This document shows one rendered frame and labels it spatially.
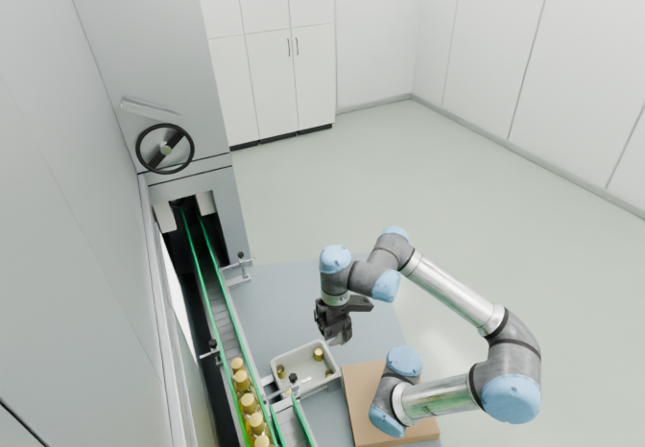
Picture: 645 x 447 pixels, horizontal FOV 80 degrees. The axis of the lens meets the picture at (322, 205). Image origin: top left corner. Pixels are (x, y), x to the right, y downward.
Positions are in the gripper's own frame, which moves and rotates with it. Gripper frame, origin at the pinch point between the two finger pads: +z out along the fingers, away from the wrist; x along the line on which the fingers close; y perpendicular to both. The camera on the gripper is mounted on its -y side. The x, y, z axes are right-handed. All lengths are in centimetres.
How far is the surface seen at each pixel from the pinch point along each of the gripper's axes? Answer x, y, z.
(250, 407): 5.3, 30.1, 2.8
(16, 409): 39, 45, -72
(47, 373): 34, 45, -68
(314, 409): -5.9, 8.9, 43.0
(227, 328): -44, 29, 30
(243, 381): -0.4, 29.8, -0.3
